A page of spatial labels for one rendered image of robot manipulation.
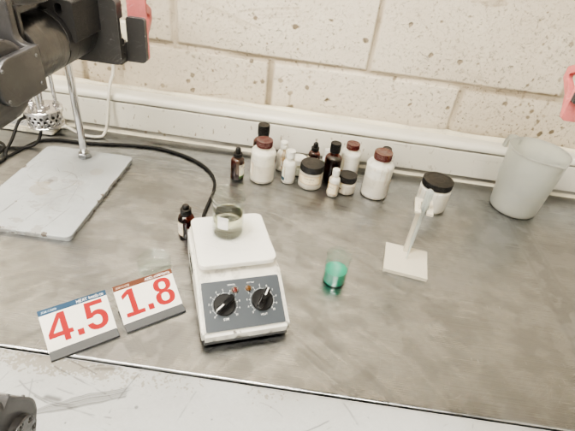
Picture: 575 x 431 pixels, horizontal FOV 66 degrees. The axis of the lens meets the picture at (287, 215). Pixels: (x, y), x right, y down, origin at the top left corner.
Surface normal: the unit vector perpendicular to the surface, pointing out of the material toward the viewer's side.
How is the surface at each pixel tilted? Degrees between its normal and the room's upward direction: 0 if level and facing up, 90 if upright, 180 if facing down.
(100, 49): 89
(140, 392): 0
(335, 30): 90
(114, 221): 0
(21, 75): 90
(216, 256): 0
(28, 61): 90
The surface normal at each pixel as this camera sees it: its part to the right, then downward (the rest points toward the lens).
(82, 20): 0.99, 0.14
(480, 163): -0.10, 0.59
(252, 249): 0.11, -0.80
